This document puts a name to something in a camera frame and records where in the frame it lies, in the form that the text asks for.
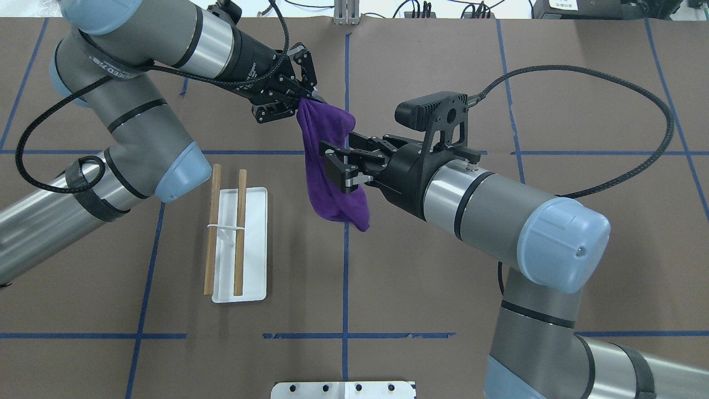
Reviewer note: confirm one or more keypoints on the aluminium frame post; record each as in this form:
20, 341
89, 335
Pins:
346, 12

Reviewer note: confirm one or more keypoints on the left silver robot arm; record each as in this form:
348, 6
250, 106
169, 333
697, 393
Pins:
102, 63

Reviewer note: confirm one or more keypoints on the purple towel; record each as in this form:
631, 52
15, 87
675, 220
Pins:
324, 122

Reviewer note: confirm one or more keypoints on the white rack base tray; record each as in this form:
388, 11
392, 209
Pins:
255, 286

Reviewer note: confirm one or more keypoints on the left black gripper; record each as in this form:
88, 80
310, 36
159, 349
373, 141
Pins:
252, 65

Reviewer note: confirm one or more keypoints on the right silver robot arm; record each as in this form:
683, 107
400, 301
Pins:
551, 245

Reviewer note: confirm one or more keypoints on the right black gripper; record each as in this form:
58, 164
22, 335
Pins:
406, 173

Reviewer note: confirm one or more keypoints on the white rack centre post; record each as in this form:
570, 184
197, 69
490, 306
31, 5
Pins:
226, 233

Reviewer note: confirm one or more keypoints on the upper wooden rack bar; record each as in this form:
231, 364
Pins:
210, 260

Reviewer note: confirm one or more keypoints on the wooden rack bar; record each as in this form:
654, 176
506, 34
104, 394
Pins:
240, 234
210, 260

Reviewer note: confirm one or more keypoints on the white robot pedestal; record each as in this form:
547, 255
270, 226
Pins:
345, 389

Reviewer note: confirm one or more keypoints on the lower wooden rack bar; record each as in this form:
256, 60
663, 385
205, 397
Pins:
240, 234

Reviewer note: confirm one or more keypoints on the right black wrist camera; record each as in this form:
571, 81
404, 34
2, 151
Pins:
443, 117

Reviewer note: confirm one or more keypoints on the black computer box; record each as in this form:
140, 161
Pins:
604, 10

